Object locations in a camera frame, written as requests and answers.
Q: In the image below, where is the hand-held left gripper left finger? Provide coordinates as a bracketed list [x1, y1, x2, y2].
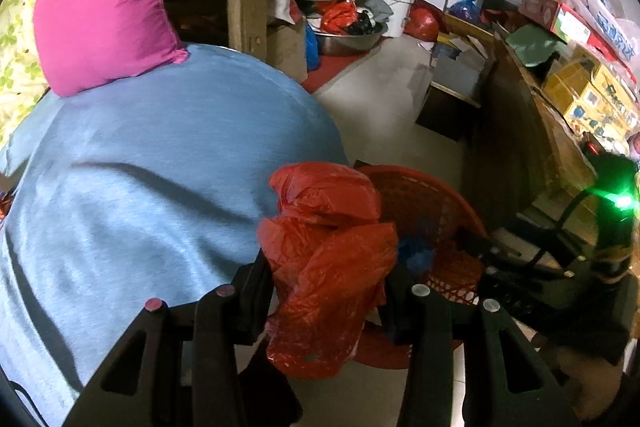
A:
[62, 249, 273, 427]

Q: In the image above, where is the green cloth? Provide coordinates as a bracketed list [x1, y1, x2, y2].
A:
[505, 24, 563, 68]

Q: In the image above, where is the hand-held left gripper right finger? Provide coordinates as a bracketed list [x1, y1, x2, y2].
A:
[380, 257, 576, 427]

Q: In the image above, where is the white bucket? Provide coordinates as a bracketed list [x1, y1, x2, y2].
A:
[372, 0, 416, 38]

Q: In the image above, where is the blue plastic bag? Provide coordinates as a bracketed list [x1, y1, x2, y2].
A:
[447, 0, 479, 22]

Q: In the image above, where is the stack of yellow cardboard boxes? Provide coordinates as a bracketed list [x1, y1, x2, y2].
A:
[542, 54, 640, 142]

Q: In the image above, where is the black cable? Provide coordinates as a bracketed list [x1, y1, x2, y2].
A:
[530, 189, 597, 268]

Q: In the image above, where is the blue bed sheet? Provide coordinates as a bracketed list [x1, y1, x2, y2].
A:
[0, 43, 351, 427]

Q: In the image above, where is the wooden table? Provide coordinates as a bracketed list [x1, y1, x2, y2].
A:
[417, 14, 601, 228]

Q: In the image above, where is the green floral quilt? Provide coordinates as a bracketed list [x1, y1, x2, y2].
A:
[0, 0, 76, 148]

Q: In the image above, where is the blue crumpled wrapper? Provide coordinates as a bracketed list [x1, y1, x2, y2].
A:
[397, 234, 436, 273]

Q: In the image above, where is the pink pillow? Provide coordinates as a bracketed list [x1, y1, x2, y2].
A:
[32, 0, 190, 98]

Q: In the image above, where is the flat red-edged box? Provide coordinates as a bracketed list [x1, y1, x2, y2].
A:
[550, 2, 640, 75]

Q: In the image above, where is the red floor mat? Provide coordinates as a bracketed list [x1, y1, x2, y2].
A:
[300, 52, 372, 95]

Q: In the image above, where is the round red plastic bag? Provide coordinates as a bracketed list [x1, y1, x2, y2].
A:
[404, 2, 442, 42]

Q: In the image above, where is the red plastic basket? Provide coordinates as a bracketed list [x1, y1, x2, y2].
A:
[350, 164, 493, 370]

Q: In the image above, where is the small red plastic bag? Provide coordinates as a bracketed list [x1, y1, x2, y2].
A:
[320, 1, 358, 32]

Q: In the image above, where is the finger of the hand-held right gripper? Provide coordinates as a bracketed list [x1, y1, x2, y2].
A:
[457, 231, 523, 265]
[480, 267, 581, 308]

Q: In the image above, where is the metal basin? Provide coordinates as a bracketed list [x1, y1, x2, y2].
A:
[307, 24, 388, 56]

